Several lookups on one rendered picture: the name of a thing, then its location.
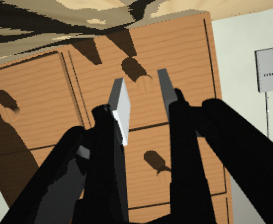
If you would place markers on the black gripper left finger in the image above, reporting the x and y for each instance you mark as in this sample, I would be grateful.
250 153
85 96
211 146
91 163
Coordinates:
50 195

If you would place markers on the small brown chest of drawers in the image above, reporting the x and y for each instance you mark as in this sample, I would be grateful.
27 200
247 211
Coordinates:
140 130

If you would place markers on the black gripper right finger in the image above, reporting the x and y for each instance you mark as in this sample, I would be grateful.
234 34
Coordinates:
246 153

